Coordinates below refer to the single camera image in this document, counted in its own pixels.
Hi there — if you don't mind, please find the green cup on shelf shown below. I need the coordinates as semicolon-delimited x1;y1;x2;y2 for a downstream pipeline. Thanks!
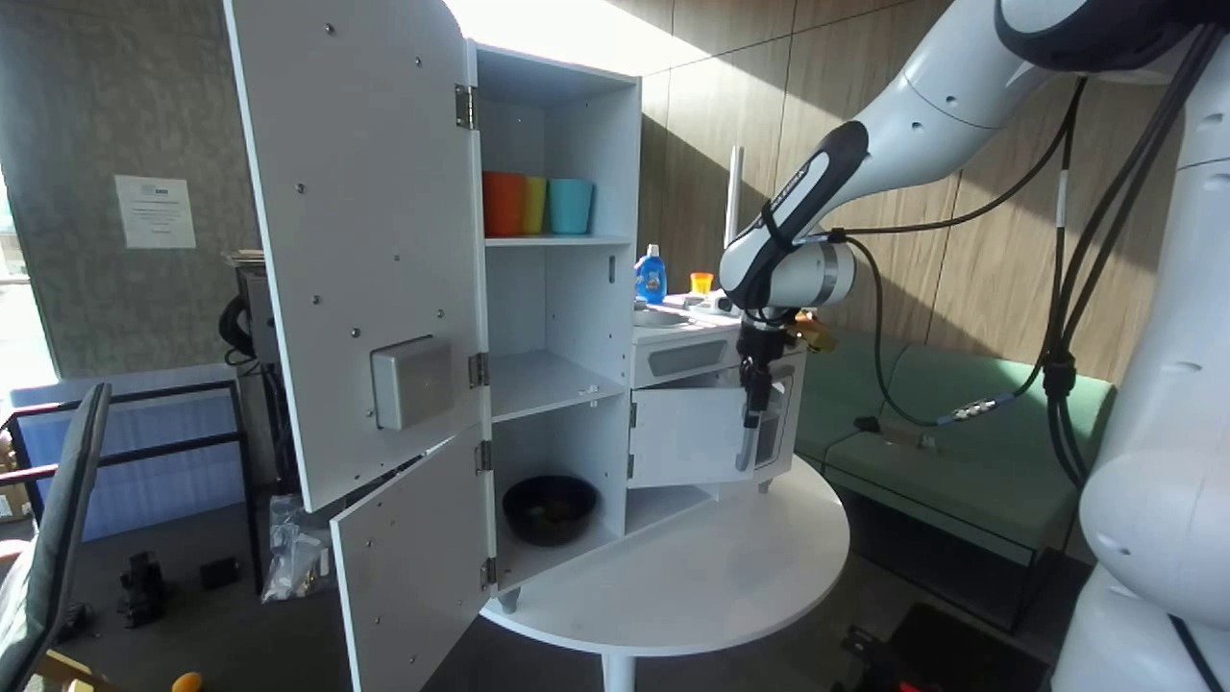
518;173;550;235

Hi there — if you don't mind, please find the teal cup on shelf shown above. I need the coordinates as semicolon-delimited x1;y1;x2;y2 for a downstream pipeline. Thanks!
547;178;594;239

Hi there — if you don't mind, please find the black bowl in cabinet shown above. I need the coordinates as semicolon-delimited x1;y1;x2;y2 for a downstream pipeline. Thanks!
502;476;599;547

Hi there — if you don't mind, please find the small orange cup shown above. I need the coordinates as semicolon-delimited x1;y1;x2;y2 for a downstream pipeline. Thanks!
687;267;713;296

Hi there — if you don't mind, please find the round white table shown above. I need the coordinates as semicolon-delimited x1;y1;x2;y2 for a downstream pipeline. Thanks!
479;462;849;692

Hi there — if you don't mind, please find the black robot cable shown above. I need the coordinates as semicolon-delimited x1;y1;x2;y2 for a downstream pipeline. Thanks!
831;21;1230;490

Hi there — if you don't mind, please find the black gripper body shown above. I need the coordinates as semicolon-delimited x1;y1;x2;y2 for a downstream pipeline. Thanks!
736;315;786;420

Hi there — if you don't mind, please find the white toy kitchen cabinet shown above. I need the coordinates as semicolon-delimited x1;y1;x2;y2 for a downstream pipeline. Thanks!
476;44;773;589

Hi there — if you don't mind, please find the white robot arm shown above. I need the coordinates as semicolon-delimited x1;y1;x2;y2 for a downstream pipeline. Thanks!
718;0;1230;692

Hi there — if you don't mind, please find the black equipment cart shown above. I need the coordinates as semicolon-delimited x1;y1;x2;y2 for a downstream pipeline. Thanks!
230;356;298;602

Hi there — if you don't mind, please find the white fridge door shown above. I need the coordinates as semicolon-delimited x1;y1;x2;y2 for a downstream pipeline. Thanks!
330;435;490;692
224;0;476;510

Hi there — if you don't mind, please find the wrist mounted yellow camera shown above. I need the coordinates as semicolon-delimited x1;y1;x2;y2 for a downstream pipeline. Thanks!
791;315;834;352

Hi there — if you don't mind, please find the clear plastic bag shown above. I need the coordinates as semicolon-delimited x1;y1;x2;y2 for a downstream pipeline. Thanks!
262;495;330;602

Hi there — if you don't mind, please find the blue detergent bottle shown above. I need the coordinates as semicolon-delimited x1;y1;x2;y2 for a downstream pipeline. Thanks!
632;243;667;303

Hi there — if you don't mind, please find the grey monitor device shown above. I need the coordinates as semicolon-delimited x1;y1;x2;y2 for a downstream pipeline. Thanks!
219;248;275;362

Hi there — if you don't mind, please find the small white cupboard door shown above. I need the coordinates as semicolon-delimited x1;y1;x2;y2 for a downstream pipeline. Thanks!
629;387;749;486

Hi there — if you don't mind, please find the white paper sign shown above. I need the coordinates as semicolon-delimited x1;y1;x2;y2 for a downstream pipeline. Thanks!
116;178;194;248

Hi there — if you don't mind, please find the grey toy faucet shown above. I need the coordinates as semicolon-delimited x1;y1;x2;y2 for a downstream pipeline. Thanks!
723;144;745;248

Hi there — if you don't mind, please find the white toy oven door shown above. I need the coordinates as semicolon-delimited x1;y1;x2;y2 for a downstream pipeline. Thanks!
754;376;800;476

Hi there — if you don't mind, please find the green cushioned bench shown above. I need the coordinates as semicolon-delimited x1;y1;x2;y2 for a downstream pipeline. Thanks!
795;334;1076;565

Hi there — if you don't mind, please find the orange cup on shelf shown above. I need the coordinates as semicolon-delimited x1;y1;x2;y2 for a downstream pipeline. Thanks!
485;173;523;239

